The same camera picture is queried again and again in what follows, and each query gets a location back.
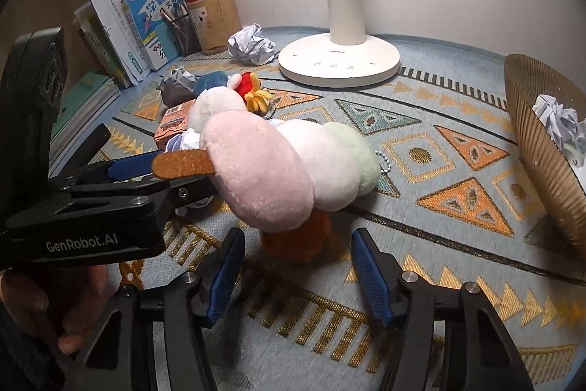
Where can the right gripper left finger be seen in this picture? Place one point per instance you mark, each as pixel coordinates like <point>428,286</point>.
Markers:
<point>120,354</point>

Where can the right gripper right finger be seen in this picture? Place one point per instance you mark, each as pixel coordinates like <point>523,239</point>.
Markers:
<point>479,353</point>

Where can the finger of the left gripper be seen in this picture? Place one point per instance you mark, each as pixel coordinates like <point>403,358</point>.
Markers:
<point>130,177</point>
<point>77,167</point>

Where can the orange cardboard box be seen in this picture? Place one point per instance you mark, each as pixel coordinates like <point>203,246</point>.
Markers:
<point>174,121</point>

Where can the pink white green dango plush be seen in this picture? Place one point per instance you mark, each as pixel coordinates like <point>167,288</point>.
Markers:
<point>274,173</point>

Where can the orange fruit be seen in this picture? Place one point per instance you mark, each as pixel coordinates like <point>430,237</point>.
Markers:
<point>300,245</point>

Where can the large paper sheet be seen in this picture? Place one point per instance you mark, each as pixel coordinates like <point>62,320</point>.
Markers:
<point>187,140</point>

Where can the person's left hand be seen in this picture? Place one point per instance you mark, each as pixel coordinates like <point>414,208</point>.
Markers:
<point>61,306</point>

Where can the teal notebook stack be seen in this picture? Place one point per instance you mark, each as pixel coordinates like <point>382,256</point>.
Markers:
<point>89,97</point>

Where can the grey crumpled paper ball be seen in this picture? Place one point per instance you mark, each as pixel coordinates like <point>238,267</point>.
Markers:
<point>177,87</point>

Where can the green upright books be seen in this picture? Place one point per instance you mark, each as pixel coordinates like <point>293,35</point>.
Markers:
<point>88,25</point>

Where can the white duck plush toy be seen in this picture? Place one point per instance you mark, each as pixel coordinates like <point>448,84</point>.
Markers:
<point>217,92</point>

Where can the blue cover study book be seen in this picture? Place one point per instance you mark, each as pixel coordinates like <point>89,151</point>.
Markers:
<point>150,21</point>

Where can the white tall booklet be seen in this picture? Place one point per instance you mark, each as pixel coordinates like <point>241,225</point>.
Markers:
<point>122,37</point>

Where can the black mesh pen holder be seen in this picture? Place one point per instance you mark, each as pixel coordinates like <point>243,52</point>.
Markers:
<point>184,31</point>

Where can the patterned blue woven mat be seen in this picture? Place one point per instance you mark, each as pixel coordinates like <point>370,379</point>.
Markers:
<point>453,204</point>

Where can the white crumpled paper by lamp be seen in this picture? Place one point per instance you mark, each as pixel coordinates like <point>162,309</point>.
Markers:
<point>249,46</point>

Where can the bamboo pen holder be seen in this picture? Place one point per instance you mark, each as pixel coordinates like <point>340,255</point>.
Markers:
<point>215,21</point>

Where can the white desk lamp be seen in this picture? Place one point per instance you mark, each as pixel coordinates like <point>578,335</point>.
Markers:
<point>344,57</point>

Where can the amber ribbed glass bowl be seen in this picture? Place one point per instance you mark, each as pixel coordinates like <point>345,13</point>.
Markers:
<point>556,184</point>

